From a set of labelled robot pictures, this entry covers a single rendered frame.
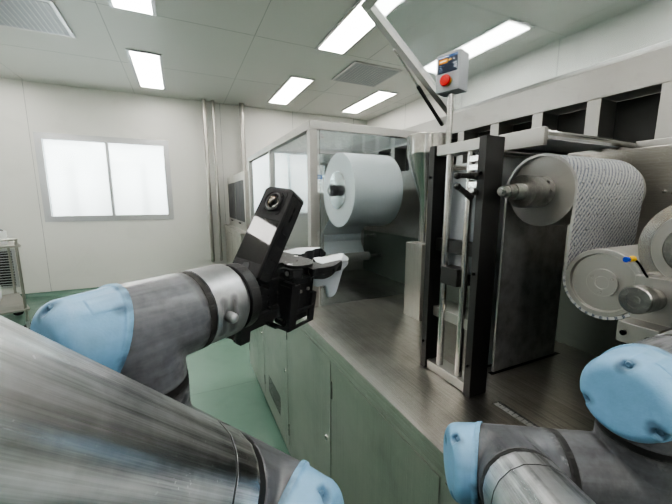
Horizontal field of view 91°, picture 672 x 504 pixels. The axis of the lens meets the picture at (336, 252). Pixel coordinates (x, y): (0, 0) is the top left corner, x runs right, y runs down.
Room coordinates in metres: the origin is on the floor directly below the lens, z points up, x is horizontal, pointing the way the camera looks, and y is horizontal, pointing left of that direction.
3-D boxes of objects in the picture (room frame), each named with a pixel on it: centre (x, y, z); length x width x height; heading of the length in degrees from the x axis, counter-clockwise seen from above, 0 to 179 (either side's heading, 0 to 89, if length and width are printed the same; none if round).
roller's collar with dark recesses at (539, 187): (0.67, -0.39, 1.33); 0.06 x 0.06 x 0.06; 25
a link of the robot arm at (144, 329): (0.25, 0.17, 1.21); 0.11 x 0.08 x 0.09; 148
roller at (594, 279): (0.62, -0.58, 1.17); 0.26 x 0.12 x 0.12; 115
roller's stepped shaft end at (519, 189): (0.65, -0.34, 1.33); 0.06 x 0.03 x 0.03; 115
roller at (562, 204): (0.74, -0.53, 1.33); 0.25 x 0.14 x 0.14; 115
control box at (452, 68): (0.97, -0.31, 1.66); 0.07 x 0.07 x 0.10; 43
